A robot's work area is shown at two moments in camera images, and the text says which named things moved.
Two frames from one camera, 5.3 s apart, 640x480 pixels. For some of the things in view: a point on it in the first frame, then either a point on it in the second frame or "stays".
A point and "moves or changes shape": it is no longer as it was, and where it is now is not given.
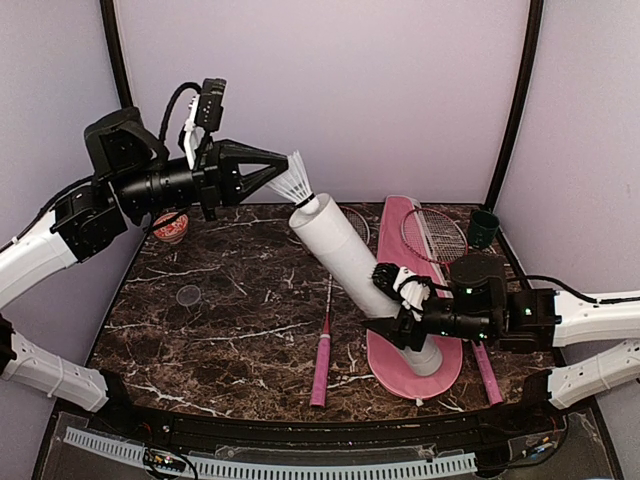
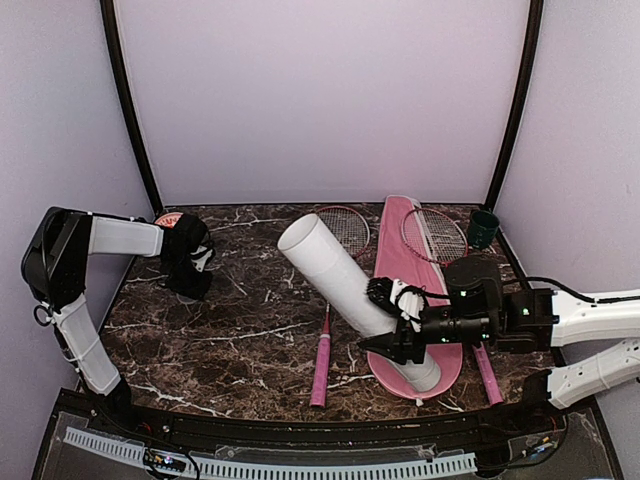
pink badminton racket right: x=438 y=238 stays
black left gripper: x=217 y=173 → x=197 y=292
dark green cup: x=482 y=229 stays
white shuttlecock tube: x=331 y=236 moves or changes shape
